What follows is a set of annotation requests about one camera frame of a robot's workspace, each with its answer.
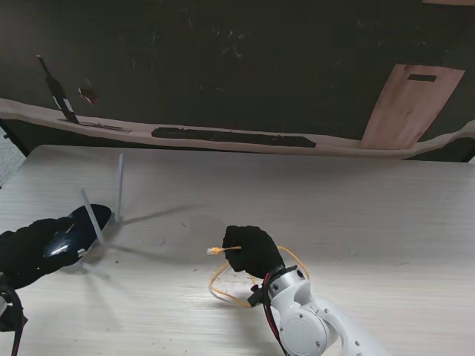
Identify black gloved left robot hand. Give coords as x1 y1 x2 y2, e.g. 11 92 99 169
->
0 217 88 289

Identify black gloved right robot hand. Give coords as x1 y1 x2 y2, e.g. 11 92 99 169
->
221 225 286 278

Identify yellow Ethernet cable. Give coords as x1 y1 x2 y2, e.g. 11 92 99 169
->
205 244 311 308

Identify black router with white antennas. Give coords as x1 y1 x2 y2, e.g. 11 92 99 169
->
42 154 125 279

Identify long black floor strip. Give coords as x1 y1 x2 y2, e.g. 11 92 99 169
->
151 127 317 149

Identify long beige floor band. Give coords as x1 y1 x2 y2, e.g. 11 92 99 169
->
0 98 475 161

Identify black bottle-shaped stand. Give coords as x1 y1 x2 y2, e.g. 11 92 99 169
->
36 54 81 125

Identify small red and black object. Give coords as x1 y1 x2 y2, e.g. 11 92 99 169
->
76 87 100 105

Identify light wooden board with slot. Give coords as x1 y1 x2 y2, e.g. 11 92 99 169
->
361 65 467 150

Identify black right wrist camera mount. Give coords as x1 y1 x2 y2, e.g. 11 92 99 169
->
247 283 266 308

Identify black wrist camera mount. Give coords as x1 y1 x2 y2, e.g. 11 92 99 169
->
0 309 29 333
247 283 266 308

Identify right arm red black cables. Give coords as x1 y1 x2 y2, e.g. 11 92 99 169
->
259 272 286 353

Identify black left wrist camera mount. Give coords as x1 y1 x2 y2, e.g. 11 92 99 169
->
0 309 29 333

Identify left arm black cable bundle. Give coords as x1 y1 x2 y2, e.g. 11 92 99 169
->
0 274 27 356

